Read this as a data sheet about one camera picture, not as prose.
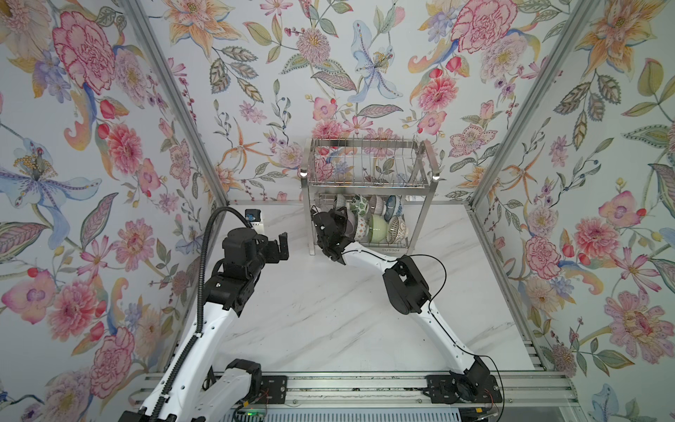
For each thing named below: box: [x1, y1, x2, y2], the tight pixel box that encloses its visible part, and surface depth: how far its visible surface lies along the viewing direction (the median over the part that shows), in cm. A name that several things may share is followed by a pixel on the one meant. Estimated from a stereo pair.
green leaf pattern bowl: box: [349, 194, 370, 218], surface depth 109 cm
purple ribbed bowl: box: [368, 195, 384, 217], surface depth 108 cm
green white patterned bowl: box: [354, 216, 371, 242], surface depth 100 cm
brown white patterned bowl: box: [385, 215, 407, 245], surface depth 106 cm
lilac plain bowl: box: [344, 210, 358, 242], surface depth 100 cm
